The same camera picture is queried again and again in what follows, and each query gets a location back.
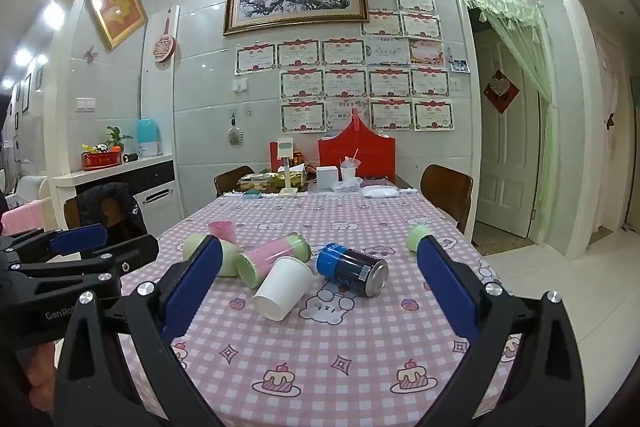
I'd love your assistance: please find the plastic drink cup with straw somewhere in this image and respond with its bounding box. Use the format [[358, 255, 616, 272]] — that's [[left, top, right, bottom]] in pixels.
[[340, 150, 360, 182]]

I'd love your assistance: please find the white sideboard cabinet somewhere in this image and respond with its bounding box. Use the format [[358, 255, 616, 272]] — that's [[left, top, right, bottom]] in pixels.
[[52, 152, 184, 238]]

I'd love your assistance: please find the red gift bag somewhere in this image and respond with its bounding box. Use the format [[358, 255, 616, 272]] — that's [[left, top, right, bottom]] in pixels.
[[318, 109, 396, 179]]

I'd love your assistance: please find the blue white humidifier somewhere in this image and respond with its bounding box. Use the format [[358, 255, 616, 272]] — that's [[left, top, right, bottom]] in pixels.
[[137, 118, 160, 157]]

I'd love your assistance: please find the pink green plastic tumbler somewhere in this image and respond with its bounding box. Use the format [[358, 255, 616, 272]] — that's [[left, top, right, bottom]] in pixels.
[[234, 233, 311, 289]]

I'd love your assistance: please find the brown chair right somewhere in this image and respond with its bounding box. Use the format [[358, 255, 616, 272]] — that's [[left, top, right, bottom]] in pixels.
[[420, 164, 473, 233]]

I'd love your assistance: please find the red round wall ornament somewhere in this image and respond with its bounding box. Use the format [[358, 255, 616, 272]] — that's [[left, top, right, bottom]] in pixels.
[[152, 17, 176, 63]]

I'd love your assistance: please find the gold framed picture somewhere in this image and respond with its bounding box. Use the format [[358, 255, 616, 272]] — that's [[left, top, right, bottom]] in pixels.
[[87, 0, 148, 51]]

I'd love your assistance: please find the white desk lamp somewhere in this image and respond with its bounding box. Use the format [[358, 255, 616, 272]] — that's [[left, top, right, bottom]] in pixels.
[[277, 138, 297, 196]]

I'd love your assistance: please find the small pink cup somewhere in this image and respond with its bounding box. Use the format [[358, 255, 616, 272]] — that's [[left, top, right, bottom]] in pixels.
[[208, 220, 236, 244]]

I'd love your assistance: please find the green lace door curtain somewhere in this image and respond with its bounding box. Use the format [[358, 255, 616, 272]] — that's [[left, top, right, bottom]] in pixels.
[[446, 0, 559, 244]]

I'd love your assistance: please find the red fruit basket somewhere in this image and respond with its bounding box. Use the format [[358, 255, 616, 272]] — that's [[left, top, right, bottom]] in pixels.
[[81, 144, 122, 171]]

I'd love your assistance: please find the brown chair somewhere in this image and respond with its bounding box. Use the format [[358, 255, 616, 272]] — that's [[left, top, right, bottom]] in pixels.
[[420, 164, 473, 233], [214, 166, 254, 197]]

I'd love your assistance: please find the white paper cup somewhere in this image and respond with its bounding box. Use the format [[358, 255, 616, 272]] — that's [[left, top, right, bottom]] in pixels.
[[253, 256, 314, 322]]

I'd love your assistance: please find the person's hand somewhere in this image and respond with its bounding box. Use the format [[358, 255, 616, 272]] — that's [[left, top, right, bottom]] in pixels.
[[26, 343, 56, 401]]

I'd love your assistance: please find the white box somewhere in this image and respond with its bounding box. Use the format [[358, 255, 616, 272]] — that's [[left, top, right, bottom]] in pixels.
[[316, 166, 338, 191]]

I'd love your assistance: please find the white plastic bag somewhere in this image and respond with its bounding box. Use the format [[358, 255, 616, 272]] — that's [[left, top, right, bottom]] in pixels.
[[361, 185, 400, 198]]

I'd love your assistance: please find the pale green cup left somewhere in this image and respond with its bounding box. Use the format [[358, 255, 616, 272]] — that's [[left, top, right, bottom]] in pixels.
[[182, 233, 242, 277]]

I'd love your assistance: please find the brown chair left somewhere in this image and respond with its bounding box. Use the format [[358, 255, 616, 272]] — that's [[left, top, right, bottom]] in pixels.
[[214, 166, 254, 197]]

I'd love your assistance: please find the potted green plant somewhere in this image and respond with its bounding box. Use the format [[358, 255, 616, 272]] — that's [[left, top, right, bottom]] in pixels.
[[106, 126, 134, 153]]

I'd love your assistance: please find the white door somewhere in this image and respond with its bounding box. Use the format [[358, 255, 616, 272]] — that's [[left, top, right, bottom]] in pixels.
[[474, 29, 540, 237]]

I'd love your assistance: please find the red diamond door decoration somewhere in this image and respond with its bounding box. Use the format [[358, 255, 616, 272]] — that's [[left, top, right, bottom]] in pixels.
[[483, 69, 520, 114]]

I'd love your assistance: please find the pink checkered tablecloth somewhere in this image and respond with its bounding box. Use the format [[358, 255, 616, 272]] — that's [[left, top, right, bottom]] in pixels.
[[122, 193, 497, 426]]

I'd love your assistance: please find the blue black metal can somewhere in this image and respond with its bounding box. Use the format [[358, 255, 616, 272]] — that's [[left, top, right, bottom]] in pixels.
[[316, 243, 390, 297]]

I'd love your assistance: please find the pale green cup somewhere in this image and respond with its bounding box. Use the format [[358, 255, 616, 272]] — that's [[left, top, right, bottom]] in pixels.
[[406, 225, 433, 254], [182, 233, 242, 277]]

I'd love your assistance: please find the chair with black jacket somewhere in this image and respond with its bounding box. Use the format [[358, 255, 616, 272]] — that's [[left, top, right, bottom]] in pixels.
[[63, 182, 148, 242]]

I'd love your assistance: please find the pale green cup right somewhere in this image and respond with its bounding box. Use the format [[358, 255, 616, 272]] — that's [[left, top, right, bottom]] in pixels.
[[406, 225, 433, 254]]

